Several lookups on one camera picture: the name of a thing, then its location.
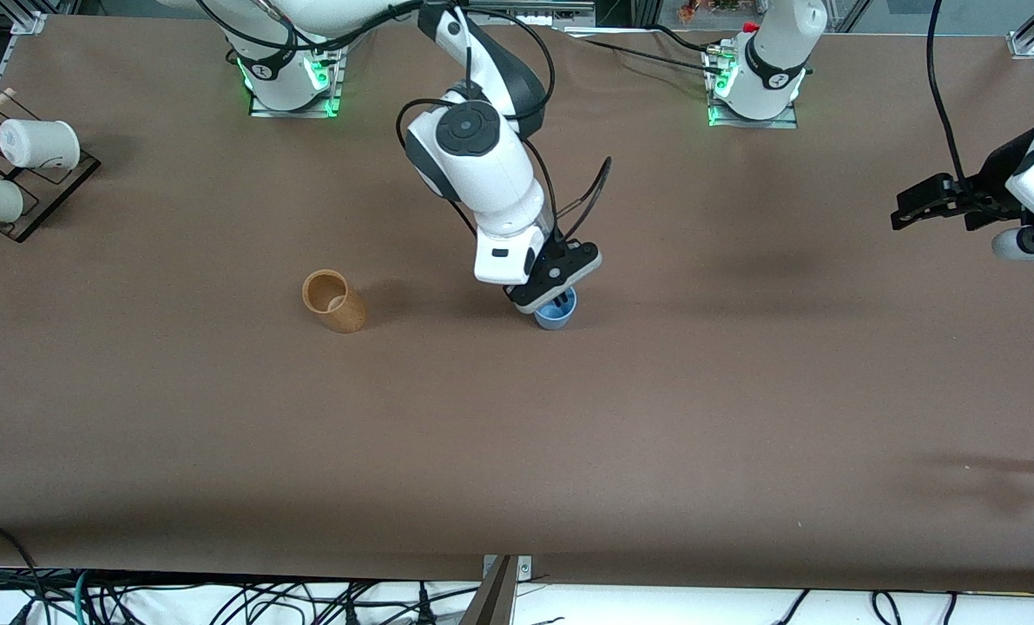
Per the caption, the blue cup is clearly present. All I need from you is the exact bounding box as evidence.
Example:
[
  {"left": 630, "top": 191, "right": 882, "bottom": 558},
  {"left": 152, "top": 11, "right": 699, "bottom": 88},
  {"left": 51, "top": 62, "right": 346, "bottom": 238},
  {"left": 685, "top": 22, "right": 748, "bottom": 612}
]
[{"left": 533, "top": 285, "right": 579, "bottom": 332}]

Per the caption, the brown cup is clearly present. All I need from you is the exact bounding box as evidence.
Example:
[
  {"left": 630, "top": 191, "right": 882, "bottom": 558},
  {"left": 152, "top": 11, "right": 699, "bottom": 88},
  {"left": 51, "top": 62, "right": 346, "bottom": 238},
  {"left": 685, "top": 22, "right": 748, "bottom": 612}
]
[{"left": 301, "top": 269, "right": 368, "bottom": 335}]

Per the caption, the grey power strip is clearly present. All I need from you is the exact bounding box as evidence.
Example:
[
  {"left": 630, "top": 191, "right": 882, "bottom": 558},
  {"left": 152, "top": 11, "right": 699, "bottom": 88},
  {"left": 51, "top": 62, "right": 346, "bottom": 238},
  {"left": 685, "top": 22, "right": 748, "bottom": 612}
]
[{"left": 467, "top": 0, "right": 597, "bottom": 29}]

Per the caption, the orange background object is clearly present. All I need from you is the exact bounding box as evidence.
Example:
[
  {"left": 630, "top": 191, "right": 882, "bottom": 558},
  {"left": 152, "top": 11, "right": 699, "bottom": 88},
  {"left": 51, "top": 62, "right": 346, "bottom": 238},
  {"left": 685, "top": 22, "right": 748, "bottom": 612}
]
[{"left": 680, "top": 0, "right": 743, "bottom": 23}]

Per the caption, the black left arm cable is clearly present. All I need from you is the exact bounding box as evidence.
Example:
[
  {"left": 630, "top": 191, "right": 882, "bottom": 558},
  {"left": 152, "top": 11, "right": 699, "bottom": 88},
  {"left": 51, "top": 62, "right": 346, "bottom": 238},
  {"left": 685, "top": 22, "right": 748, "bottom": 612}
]
[{"left": 926, "top": 0, "right": 969, "bottom": 188}]

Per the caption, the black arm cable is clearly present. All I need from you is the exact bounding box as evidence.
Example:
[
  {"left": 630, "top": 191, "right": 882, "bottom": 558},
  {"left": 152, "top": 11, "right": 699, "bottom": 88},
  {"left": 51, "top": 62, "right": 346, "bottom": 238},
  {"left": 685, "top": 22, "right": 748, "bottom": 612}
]
[
  {"left": 926, "top": 0, "right": 969, "bottom": 188},
  {"left": 195, "top": 0, "right": 613, "bottom": 261}
]

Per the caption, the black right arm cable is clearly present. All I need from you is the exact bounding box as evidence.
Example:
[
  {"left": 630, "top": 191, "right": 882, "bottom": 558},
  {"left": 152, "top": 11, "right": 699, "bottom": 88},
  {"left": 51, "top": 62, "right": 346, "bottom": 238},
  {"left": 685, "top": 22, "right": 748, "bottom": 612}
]
[{"left": 195, "top": 0, "right": 613, "bottom": 261}]

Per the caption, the black cable on table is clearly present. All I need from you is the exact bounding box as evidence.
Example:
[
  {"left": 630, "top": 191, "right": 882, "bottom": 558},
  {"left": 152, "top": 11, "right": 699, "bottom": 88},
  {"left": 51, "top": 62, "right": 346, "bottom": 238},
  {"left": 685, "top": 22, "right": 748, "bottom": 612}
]
[
  {"left": 564, "top": 35, "right": 726, "bottom": 79},
  {"left": 647, "top": 23, "right": 713, "bottom": 55}
]

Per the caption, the metal table edge bracket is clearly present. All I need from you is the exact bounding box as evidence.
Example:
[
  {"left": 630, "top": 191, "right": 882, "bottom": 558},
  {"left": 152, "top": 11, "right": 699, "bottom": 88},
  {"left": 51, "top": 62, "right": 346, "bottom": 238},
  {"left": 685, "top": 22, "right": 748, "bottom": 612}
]
[{"left": 482, "top": 554, "right": 533, "bottom": 582}]

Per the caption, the dark metal post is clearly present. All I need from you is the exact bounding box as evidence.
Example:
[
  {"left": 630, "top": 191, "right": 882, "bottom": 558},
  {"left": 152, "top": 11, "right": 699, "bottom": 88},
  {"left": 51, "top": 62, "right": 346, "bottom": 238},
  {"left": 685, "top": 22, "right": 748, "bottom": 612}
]
[{"left": 460, "top": 556, "right": 517, "bottom": 625}]

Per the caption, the black wire cup rack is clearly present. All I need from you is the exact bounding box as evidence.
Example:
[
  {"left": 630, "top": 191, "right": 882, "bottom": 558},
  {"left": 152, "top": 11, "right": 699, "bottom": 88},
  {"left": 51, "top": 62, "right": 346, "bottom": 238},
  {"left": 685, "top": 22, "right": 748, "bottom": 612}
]
[{"left": 0, "top": 91, "right": 102, "bottom": 244}]

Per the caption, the black curved floor cable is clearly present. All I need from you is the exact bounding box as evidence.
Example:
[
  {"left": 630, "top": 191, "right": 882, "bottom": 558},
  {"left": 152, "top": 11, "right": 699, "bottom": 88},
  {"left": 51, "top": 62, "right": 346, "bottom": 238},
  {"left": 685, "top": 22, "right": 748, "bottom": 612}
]
[{"left": 0, "top": 523, "right": 49, "bottom": 625}]

